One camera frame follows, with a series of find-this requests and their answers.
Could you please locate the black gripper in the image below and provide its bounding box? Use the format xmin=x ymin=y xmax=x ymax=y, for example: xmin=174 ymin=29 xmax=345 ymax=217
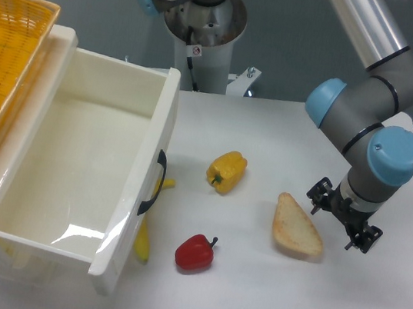
xmin=306 ymin=177 xmax=383 ymax=254

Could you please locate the triangle bread slice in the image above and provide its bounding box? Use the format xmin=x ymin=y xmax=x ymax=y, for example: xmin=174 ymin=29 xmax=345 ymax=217
xmin=272 ymin=192 xmax=324 ymax=256

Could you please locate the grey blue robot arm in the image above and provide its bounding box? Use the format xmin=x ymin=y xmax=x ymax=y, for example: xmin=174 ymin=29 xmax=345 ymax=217
xmin=137 ymin=0 xmax=413 ymax=252

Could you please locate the yellow bell pepper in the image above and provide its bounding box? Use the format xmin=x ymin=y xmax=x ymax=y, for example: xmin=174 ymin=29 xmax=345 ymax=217
xmin=206 ymin=151 xmax=248 ymax=194

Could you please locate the red bell pepper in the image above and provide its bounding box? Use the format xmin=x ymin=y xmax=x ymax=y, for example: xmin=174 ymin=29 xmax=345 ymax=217
xmin=175 ymin=234 xmax=218 ymax=271

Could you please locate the yellow banana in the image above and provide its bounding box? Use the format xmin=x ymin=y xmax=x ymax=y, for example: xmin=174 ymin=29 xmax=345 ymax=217
xmin=133 ymin=178 xmax=176 ymax=264

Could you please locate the white open drawer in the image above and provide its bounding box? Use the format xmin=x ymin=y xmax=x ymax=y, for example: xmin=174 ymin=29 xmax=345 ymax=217
xmin=0 ymin=36 xmax=186 ymax=303

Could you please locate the white drawer cabinet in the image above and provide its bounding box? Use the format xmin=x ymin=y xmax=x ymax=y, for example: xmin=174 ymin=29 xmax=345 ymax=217
xmin=0 ymin=25 xmax=78 ymax=287

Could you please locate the yellow woven basket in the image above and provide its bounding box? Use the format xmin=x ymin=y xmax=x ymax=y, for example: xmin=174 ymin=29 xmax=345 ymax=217
xmin=0 ymin=0 xmax=60 ymax=135

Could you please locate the black drawer handle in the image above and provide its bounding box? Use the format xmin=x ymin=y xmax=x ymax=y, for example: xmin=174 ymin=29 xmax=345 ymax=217
xmin=137 ymin=149 xmax=168 ymax=216

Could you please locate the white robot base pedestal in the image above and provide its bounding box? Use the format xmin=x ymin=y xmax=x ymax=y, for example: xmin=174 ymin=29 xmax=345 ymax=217
xmin=164 ymin=0 xmax=261 ymax=97

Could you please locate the black cable on pedestal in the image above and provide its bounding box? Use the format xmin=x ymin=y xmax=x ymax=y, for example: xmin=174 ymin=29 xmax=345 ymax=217
xmin=178 ymin=25 xmax=212 ymax=93

